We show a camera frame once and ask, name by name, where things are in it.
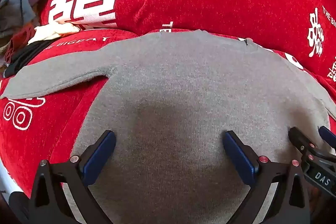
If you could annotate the dark red cloth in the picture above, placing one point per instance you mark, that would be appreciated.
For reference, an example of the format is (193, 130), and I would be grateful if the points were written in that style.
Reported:
(18, 43)

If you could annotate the red printed sofa cover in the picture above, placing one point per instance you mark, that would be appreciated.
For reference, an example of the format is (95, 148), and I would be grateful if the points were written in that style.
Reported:
(39, 140)

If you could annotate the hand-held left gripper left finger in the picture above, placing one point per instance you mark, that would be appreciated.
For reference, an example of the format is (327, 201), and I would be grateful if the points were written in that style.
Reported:
(100, 154)

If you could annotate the black cloth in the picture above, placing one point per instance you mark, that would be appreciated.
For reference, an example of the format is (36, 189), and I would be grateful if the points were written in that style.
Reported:
(29, 54)

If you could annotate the cream cloth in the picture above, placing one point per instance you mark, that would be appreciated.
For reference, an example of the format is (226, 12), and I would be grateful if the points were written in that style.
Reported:
(52, 31)

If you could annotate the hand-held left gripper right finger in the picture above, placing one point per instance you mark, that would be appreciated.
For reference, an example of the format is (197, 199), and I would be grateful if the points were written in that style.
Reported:
(239, 158)

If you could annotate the grey knit sweater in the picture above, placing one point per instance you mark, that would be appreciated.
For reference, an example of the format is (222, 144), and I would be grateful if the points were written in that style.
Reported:
(168, 87)

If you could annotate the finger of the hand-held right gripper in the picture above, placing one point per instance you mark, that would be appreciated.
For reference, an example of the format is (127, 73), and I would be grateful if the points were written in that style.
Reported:
(302, 140)
(329, 136)

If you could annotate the grey cloth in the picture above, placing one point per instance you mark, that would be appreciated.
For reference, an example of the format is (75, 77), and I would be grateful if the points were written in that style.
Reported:
(18, 1)

